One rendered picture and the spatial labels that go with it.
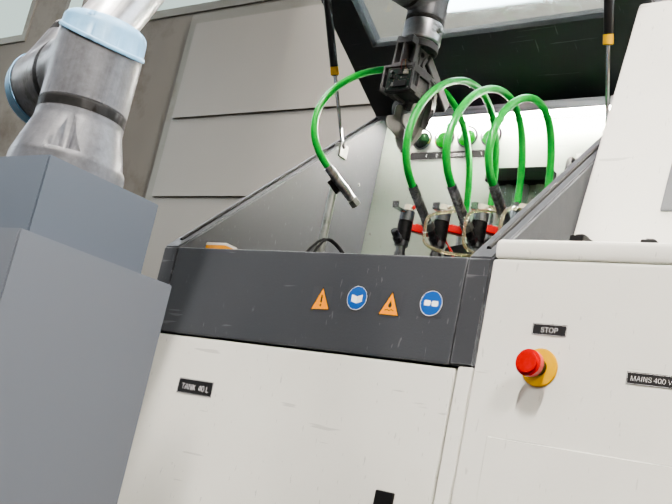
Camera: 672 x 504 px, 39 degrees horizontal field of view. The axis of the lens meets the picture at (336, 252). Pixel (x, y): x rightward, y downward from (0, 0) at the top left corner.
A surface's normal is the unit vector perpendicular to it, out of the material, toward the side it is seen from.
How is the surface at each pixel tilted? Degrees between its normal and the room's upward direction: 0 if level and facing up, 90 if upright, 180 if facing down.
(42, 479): 90
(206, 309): 90
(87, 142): 72
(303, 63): 90
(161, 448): 90
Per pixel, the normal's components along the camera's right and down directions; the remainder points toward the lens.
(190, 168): -0.57, -0.29
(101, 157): 0.75, -0.29
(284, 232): 0.78, 0.03
